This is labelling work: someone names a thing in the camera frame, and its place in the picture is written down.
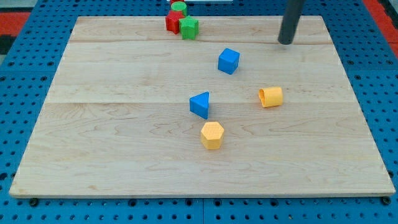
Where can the blue cube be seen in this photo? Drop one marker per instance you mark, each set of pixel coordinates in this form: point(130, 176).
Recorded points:
point(228, 61)

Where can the blue triangle block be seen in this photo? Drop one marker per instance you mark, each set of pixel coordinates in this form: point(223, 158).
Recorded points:
point(199, 104)

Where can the yellow hexagon block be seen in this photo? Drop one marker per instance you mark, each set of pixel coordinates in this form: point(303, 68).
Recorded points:
point(212, 134)

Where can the wooden board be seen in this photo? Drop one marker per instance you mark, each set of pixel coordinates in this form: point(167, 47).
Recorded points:
point(116, 122)

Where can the green star block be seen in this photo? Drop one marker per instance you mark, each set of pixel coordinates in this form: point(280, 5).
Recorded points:
point(188, 28)

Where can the red star block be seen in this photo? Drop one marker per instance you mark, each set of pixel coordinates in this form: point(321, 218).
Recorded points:
point(172, 21)

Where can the green cylinder block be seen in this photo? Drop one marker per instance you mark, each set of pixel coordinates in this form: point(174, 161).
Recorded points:
point(179, 7)

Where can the red block at top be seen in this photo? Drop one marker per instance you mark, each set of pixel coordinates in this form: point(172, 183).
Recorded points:
point(173, 1)

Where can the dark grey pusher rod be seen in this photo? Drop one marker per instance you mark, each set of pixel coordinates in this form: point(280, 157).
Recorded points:
point(290, 20)

